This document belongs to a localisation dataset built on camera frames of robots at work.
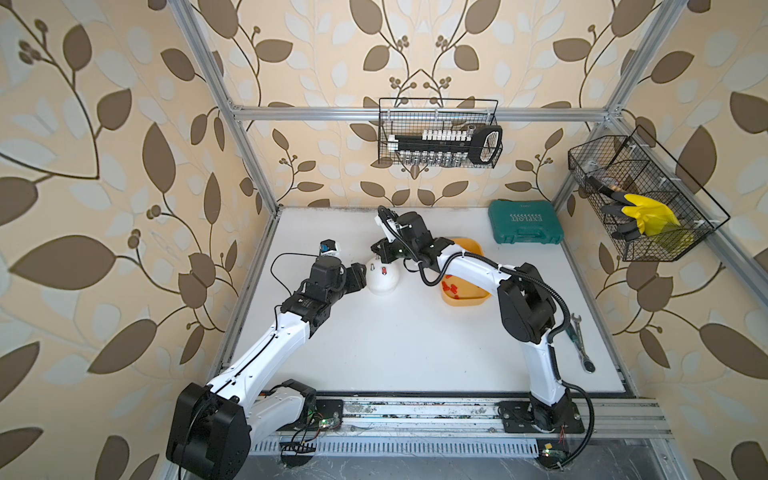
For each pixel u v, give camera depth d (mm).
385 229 695
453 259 644
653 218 682
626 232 641
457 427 737
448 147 845
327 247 723
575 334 866
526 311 534
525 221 1113
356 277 724
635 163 788
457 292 963
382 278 903
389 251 819
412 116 912
